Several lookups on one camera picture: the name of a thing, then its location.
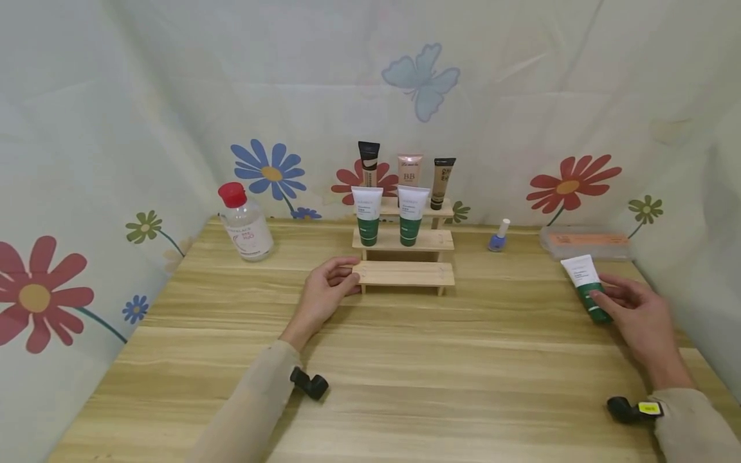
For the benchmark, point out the person's left hand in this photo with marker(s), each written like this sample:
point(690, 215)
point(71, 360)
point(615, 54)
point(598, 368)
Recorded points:
point(318, 299)

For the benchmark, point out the person's right hand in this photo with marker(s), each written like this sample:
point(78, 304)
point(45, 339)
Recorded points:
point(648, 328)

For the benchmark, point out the person's left thumb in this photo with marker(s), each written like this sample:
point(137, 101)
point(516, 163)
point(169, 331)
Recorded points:
point(341, 263)

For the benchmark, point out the person's right thumb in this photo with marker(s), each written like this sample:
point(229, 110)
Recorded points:
point(605, 304)

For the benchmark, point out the person's left fingers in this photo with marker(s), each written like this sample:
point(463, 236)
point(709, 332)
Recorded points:
point(352, 285)

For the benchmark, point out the person's right index finger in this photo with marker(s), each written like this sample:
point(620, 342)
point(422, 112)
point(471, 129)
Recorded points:
point(619, 283)

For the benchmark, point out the white green cream tube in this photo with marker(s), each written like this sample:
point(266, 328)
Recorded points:
point(411, 212)
point(582, 273)
point(367, 212)

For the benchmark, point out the wooden stepped shelf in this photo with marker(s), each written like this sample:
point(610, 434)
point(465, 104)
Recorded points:
point(405, 273)

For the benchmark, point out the person's right forearm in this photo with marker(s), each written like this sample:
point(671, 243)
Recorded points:
point(697, 427)

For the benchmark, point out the clear box orange contents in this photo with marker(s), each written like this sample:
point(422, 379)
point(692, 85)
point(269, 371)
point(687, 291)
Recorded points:
point(587, 243)

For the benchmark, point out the clear bottle red cap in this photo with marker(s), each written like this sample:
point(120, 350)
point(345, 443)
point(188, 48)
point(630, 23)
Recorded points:
point(249, 231)

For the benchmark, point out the beige tube black cap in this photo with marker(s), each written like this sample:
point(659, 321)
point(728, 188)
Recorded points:
point(369, 164)

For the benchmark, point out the black wrist band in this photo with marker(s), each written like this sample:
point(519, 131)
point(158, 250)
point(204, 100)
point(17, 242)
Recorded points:
point(310, 383)
point(628, 409)

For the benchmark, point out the pink cosmetic tube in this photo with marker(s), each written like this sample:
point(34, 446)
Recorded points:
point(410, 170)

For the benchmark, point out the blue nail polish bottle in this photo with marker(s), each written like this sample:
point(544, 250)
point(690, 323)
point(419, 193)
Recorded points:
point(498, 241)

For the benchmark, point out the tan tube black cap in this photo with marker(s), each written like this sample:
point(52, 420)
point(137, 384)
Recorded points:
point(441, 183)

